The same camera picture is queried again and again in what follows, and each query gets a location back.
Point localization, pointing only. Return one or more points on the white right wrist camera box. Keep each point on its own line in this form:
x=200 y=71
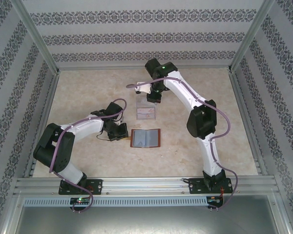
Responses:
x=142 y=87

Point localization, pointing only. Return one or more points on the grey metal panel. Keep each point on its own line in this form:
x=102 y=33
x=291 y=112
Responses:
x=146 y=221

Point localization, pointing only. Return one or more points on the aluminium side rail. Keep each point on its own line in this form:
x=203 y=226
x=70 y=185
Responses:
x=44 y=122
x=244 y=109

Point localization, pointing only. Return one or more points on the right controller circuit board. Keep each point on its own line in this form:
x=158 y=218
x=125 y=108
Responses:
x=215 y=200

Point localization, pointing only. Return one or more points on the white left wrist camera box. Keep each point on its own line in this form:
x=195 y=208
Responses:
x=120 y=120

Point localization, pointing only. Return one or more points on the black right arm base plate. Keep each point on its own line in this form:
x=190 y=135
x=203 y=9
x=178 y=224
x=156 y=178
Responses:
x=195 y=186

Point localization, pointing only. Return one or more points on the brown leather card holder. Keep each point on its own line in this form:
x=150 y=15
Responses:
x=146 y=139

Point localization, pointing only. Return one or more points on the aluminium mounting rail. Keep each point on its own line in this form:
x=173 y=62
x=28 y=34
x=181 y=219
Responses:
x=146 y=186

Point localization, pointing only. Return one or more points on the left controller circuit board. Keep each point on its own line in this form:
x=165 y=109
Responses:
x=80 y=200

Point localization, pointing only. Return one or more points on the controller circuit board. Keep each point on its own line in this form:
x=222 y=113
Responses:
x=80 y=200
x=215 y=200

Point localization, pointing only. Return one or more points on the aluminium corner post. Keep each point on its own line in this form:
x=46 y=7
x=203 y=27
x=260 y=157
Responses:
x=249 y=36
x=40 y=36

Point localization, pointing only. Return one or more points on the white card with red print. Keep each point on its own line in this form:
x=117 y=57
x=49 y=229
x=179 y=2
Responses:
x=146 y=111
x=146 y=116

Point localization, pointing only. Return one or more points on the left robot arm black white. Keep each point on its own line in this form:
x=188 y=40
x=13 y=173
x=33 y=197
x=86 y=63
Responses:
x=53 y=151

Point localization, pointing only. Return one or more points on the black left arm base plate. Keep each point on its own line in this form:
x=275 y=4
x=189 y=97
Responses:
x=97 y=186

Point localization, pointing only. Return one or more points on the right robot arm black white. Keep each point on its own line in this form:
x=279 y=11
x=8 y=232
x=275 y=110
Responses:
x=202 y=119

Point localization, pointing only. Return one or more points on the clear plastic tray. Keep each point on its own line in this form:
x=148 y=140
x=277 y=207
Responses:
x=141 y=104

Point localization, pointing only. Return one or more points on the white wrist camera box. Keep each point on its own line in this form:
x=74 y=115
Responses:
x=120 y=120
x=142 y=87

